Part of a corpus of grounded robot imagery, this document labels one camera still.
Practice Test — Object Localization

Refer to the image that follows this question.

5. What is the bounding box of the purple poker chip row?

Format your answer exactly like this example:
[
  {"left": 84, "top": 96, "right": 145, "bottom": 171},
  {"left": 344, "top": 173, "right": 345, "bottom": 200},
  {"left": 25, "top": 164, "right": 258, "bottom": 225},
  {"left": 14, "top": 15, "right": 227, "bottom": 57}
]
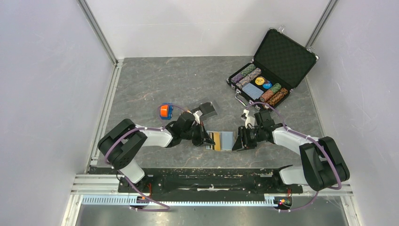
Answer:
[{"left": 233, "top": 68, "right": 262, "bottom": 89}]

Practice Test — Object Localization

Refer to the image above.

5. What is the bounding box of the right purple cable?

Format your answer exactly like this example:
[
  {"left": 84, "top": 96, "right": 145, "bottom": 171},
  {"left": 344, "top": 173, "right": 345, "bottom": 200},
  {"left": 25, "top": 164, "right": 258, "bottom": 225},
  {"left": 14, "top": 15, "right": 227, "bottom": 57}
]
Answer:
[{"left": 236, "top": 95, "right": 343, "bottom": 213}]

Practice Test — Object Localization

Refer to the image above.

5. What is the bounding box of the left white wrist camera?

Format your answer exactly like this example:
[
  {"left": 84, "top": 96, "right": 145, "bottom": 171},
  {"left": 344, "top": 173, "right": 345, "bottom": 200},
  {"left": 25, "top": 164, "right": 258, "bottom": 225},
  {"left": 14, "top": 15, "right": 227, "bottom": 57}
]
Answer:
[{"left": 192, "top": 110, "right": 203, "bottom": 124}]

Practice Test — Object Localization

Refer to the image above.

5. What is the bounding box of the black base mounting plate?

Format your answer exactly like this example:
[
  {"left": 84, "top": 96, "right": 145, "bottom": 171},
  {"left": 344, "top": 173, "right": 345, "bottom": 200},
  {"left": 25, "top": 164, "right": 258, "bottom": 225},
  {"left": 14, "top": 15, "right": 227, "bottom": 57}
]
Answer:
[{"left": 135, "top": 168, "right": 303, "bottom": 202}]

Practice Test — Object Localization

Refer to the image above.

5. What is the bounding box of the black poker chip case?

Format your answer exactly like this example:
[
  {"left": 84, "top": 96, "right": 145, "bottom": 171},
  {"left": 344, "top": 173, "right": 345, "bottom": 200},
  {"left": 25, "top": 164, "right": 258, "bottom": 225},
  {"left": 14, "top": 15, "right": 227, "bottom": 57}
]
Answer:
[{"left": 226, "top": 28, "right": 319, "bottom": 111}]

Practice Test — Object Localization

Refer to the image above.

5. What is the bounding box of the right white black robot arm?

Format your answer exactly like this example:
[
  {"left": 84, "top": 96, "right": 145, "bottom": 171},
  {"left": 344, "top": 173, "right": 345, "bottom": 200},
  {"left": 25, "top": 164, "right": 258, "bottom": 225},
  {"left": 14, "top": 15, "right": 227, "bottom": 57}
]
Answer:
[{"left": 232, "top": 110, "right": 350, "bottom": 192}]

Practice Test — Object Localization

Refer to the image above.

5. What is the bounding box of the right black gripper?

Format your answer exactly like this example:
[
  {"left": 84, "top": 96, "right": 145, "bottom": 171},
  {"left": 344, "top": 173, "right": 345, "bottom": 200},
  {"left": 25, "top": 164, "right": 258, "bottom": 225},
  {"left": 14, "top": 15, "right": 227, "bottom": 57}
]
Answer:
[{"left": 232, "top": 126, "right": 263, "bottom": 151}]

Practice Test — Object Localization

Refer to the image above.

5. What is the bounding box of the aluminium frame rail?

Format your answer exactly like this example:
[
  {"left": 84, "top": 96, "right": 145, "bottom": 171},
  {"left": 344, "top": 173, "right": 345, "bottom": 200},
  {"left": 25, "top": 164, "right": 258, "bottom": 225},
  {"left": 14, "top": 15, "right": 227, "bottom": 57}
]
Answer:
[{"left": 59, "top": 0, "right": 119, "bottom": 226}]

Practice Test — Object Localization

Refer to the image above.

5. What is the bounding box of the orange striped credit card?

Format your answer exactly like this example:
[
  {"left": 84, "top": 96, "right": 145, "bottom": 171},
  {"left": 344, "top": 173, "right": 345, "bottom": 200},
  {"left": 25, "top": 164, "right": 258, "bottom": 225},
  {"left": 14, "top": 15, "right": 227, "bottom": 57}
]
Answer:
[{"left": 209, "top": 131, "right": 222, "bottom": 151}]

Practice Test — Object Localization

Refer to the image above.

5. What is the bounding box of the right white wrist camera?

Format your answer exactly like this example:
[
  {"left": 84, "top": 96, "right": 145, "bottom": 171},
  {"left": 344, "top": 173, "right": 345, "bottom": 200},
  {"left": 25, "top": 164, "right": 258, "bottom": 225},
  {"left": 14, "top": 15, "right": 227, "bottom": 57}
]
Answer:
[{"left": 241, "top": 109, "right": 255, "bottom": 129}]

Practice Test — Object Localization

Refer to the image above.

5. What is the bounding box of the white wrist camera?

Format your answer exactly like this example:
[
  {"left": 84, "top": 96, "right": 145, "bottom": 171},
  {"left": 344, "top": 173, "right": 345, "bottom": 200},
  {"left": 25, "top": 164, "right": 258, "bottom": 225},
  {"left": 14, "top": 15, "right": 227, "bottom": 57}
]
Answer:
[
  {"left": 241, "top": 109, "right": 255, "bottom": 129},
  {"left": 192, "top": 110, "right": 203, "bottom": 124}
]

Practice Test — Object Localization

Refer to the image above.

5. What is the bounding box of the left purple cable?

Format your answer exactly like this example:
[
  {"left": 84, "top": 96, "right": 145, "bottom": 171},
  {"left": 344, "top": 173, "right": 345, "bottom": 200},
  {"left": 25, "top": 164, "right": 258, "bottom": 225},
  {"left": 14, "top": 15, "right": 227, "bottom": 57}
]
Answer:
[{"left": 104, "top": 104, "right": 194, "bottom": 212}]

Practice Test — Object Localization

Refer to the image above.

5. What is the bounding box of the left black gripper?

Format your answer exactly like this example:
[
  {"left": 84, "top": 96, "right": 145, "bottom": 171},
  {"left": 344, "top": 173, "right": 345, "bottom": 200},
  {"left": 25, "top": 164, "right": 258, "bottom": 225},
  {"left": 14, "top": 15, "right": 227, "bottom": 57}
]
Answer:
[{"left": 181, "top": 121, "right": 215, "bottom": 146}]

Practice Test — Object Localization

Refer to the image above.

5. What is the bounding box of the green poker chip row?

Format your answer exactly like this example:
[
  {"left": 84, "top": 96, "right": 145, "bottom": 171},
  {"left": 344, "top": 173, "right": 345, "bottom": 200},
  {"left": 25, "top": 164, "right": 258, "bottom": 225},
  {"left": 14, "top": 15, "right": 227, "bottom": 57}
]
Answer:
[{"left": 240, "top": 64, "right": 256, "bottom": 77}]

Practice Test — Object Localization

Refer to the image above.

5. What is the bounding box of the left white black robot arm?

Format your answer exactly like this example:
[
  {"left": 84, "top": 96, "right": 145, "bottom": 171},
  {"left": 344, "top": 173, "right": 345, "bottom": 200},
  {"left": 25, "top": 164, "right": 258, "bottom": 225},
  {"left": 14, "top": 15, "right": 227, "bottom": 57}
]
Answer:
[{"left": 97, "top": 111, "right": 215, "bottom": 192}]

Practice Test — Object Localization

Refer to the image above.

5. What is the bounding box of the blue playing card deck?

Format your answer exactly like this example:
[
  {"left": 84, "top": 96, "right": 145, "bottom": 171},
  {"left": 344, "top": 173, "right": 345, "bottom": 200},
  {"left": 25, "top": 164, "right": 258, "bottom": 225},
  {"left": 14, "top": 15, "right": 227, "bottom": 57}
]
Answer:
[{"left": 242, "top": 83, "right": 264, "bottom": 100}]

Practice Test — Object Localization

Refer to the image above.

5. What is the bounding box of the purple cable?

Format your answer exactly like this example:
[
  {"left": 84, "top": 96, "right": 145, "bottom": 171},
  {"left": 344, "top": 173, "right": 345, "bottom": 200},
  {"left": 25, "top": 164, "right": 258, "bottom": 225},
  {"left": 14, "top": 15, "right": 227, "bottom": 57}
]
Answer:
[
  {"left": 104, "top": 104, "right": 194, "bottom": 212},
  {"left": 236, "top": 95, "right": 343, "bottom": 213}
]

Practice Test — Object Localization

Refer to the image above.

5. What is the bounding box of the yellow dealer chip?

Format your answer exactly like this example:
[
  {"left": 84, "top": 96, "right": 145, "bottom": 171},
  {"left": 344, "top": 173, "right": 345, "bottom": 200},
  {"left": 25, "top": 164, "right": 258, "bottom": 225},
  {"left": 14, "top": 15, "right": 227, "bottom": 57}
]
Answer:
[{"left": 255, "top": 76, "right": 266, "bottom": 86}]

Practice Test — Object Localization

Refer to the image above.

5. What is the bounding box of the blue dealer chip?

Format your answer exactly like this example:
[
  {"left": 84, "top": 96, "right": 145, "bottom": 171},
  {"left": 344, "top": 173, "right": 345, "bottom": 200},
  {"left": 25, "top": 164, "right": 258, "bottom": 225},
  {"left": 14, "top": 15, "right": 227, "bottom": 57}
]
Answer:
[{"left": 262, "top": 82, "right": 272, "bottom": 89}]

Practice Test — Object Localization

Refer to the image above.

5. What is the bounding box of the orange blue small object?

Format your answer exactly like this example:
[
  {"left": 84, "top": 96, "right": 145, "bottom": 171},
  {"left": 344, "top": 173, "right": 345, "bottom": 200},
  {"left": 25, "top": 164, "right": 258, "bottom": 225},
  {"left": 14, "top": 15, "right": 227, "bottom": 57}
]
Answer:
[{"left": 159, "top": 103, "right": 173, "bottom": 120}]

